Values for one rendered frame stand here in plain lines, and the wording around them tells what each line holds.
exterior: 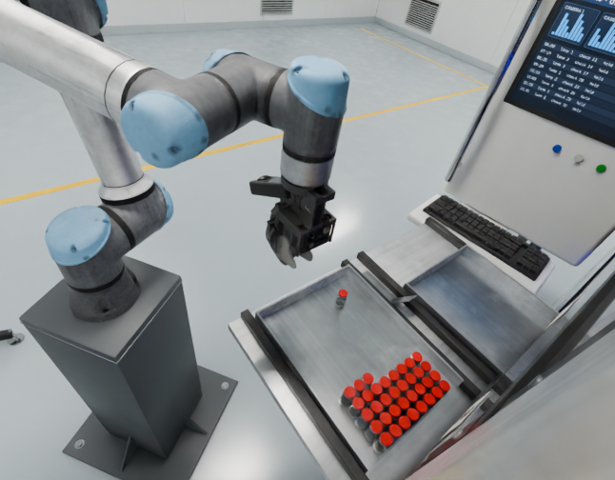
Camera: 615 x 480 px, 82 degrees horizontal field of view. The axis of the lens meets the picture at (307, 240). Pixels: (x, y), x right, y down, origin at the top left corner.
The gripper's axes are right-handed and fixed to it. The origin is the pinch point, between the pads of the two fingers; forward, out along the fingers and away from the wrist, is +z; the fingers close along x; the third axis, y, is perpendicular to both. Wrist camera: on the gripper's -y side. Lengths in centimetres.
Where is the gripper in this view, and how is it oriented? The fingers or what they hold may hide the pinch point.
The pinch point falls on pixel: (285, 256)
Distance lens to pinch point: 67.1
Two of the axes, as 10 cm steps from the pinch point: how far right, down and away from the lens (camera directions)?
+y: 6.0, 6.2, -5.1
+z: -1.3, 7.1, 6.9
